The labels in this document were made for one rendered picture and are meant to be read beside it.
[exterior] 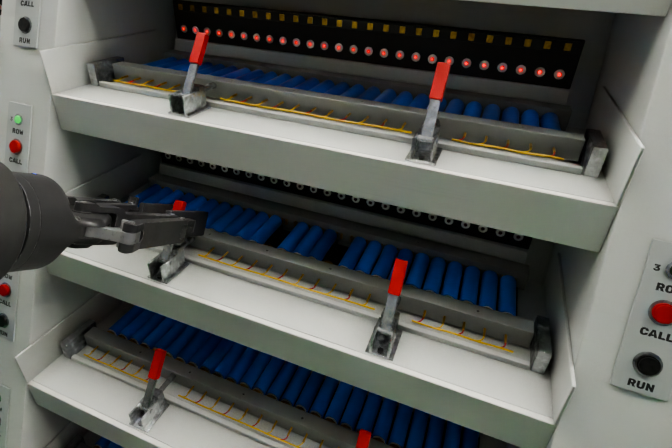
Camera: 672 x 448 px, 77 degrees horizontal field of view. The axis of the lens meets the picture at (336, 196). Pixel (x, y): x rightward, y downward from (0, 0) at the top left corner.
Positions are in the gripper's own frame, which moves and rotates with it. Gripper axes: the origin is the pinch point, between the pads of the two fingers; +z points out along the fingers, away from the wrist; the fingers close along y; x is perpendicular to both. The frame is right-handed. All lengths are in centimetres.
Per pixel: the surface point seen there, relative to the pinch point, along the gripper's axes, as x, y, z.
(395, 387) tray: -9.7, 28.9, -0.2
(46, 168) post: 2.2, -17.9, -2.4
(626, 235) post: 9.3, 43.6, -3.6
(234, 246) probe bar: -1.8, 6.2, 4.0
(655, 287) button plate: 5.9, 46.4, -3.4
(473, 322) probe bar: -2.5, 34.7, 4.4
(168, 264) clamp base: -5.0, 1.1, -0.7
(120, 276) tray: -7.9, -4.6, -1.2
